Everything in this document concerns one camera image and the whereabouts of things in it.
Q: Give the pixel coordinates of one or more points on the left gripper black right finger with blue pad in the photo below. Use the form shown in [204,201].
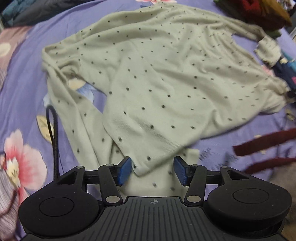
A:
[194,177]

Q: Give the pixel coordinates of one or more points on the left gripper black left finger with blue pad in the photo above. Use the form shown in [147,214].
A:
[111,177]

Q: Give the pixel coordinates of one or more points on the green polka dot sweater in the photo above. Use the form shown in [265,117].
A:
[150,83]

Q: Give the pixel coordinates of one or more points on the red white fur-trimmed garment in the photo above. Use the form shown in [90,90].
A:
[262,143]

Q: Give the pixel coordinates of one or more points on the purple floral bed sheet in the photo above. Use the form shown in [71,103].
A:
[23,112]

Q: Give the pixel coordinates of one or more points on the dark green folded garment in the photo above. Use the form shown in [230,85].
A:
[233,13]

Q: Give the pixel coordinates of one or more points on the red folded garment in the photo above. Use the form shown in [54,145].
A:
[270,15]

